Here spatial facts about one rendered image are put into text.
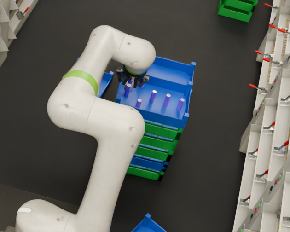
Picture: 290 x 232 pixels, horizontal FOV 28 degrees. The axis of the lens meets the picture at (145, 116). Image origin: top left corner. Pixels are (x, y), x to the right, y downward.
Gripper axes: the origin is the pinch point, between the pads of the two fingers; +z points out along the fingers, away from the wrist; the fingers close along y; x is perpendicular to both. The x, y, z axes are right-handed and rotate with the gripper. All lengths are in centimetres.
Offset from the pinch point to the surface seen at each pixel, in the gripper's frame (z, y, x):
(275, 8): 76, 75, 93
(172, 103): 9.4, 20.1, 0.1
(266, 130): 11, 62, -1
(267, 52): 62, 71, 59
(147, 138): 14.8, 13.6, -16.0
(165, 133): 9.4, 19.6, -13.4
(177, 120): 0.5, 22.5, -9.3
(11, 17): 48, -63, 35
